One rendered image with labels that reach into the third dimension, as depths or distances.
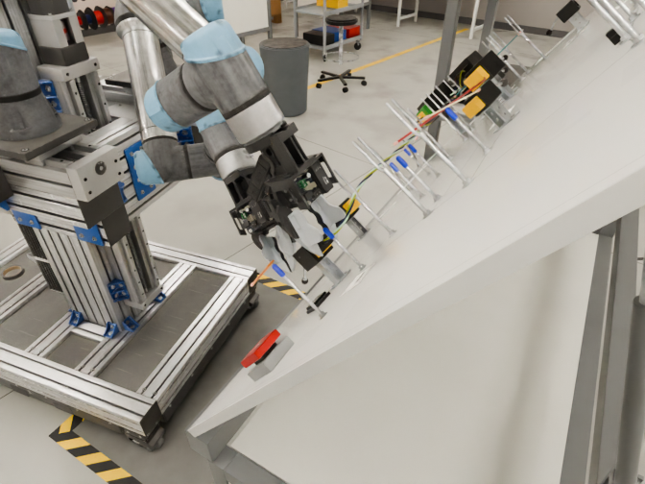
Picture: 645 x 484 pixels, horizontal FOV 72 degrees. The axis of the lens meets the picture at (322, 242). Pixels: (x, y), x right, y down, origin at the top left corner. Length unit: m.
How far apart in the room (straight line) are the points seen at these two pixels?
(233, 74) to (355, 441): 0.67
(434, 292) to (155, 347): 1.66
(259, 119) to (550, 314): 0.89
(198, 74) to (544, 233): 0.49
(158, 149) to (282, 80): 3.32
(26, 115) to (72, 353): 1.05
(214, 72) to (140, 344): 1.48
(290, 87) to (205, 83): 3.67
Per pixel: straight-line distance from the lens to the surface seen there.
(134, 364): 1.90
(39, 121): 1.29
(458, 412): 0.99
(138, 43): 1.12
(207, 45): 0.63
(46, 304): 2.31
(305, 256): 0.76
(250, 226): 0.85
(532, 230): 0.29
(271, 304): 2.28
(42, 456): 2.07
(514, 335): 1.16
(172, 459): 1.88
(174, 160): 1.00
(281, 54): 4.19
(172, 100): 0.69
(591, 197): 0.27
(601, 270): 1.46
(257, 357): 0.61
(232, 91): 0.62
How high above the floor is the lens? 1.60
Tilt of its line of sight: 37 degrees down
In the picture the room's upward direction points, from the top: straight up
